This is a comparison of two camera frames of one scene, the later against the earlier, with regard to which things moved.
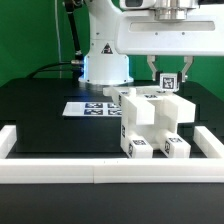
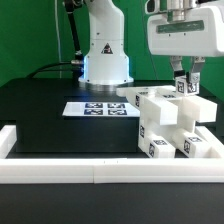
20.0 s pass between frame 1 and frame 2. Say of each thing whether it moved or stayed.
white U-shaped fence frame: stayed
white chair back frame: moved
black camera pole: stayed
